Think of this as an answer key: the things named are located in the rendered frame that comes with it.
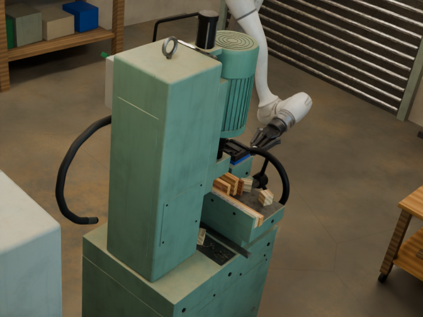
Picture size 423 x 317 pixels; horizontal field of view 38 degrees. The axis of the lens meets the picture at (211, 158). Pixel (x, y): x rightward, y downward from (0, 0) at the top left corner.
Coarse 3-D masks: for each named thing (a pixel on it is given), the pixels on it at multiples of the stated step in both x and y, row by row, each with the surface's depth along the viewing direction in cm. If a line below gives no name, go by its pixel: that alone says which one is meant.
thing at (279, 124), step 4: (272, 120) 266; (276, 120) 264; (268, 124) 266; (272, 124) 264; (276, 124) 263; (280, 124) 263; (264, 128) 265; (268, 128) 265; (272, 128) 265; (276, 128) 263; (280, 128) 263; (284, 128) 264; (268, 132) 264; (276, 132) 263; (280, 132) 263; (272, 136) 262; (276, 136) 262
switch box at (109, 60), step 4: (112, 56) 175; (108, 60) 174; (112, 60) 173; (108, 64) 174; (112, 64) 173; (108, 68) 175; (112, 68) 174; (108, 72) 176; (112, 72) 175; (108, 76) 176; (112, 76) 175; (108, 80) 177; (112, 80) 176; (108, 84) 178; (112, 84) 176; (108, 88) 178; (112, 88) 177; (108, 92) 179; (112, 92) 178; (108, 96) 180; (108, 100) 180; (104, 104) 182; (108, 104) 181
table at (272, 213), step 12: (252, 192) 227; (204, 204) 219; (252, 204) 221; (276, 204) 222; (216, 216) 217; (264, 216) 216; (276, 216) 220; (228, 228) 215; (240, 228) 211; (264, 228) 217; (252, 240) 213
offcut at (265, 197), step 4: (260, 192) 221; (264, 192) 221; (268, 192) 221; (260, 196) 221; (264, 196) 219; (268, 196) 219; (272, 196) 220; (260, 200) 222; (264, 200) 219; (268, 200) 220; (272, 200) 221; (264, 204) 221; (268, 204) 222
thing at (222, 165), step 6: (222, 156) 214; (228, 156) 214; (216, 162) 210; (222, 162) 212; (228, 162) 216; (216, 168) 210; (222, 168) 214; (228, 168) 217; (216, 174) 212; (222, 174) 216
